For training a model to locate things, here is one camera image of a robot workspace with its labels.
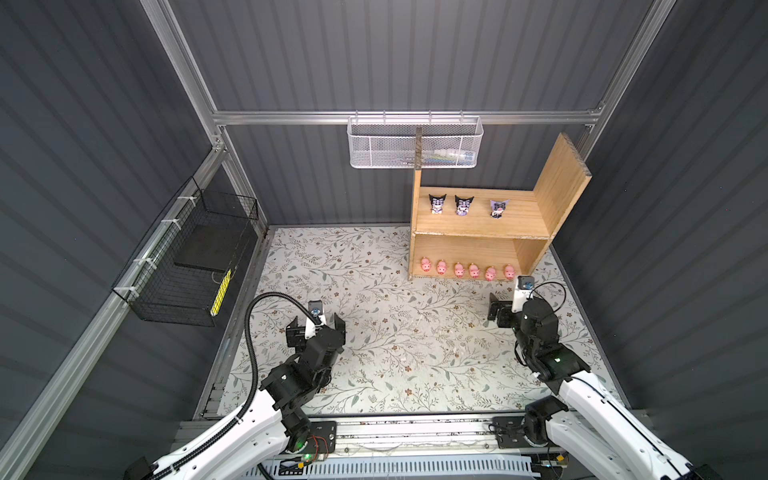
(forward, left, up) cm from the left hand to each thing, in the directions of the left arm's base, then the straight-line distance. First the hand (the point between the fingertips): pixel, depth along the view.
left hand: (317, 319), depth 77 cm
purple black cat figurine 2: (+24, -41, +16) cm, 50 cm away
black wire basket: (+7, +33, +11) cm, 36 cm away
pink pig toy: (+22, -32, -7) cm, 40 cm away
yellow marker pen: (+1, +20, +11) cm, 23 cm away
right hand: (+3, -53, +2) cm, 53 cm away
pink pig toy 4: (+18, -48, -7) cm, 52 cm away
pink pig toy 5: (+17, -53, -7) cm, 56 cm away
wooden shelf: (+16, -48, +12) cm, 52 cm away
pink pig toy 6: (+17, -59, -7) cm, 62 cm away
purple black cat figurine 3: (+22, -50, +17) cm, 57 cm away
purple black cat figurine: (+25, -34, +16) cm, 45 cm away
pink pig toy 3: (+19, -43, -7) cm, 47 cm away
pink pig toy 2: (+20, -38, -7) cm, 43 cm away
